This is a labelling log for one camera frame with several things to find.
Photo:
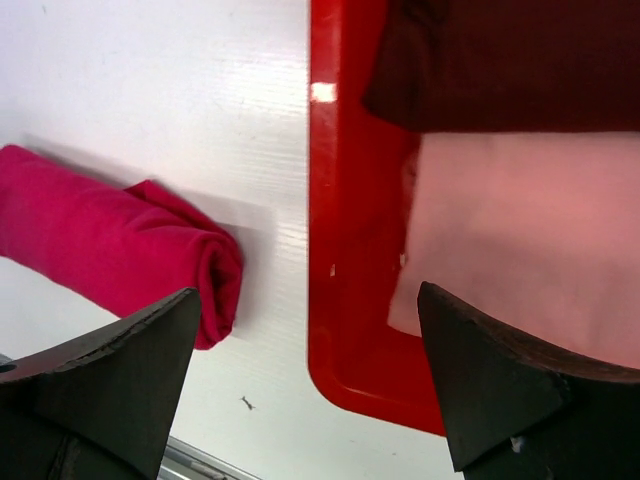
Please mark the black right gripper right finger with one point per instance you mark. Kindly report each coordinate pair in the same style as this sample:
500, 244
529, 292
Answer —
517, 407

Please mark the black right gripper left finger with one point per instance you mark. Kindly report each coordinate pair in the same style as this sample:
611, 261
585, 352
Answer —
101, 405

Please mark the red t-shirt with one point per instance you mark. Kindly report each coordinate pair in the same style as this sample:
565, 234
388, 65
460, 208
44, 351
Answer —
122, 249

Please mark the pink rolled t-shirt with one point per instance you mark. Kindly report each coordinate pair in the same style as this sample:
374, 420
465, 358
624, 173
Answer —
539, 231

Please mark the red plastic bin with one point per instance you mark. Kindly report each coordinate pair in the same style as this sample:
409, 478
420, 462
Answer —
363, 172

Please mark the dark maroon rolled t-shirt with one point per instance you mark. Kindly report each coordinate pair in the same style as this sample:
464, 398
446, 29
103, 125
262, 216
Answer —
508, 66

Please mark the aluminium rail frame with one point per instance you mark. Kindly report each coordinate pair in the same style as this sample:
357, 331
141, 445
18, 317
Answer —
184, 461

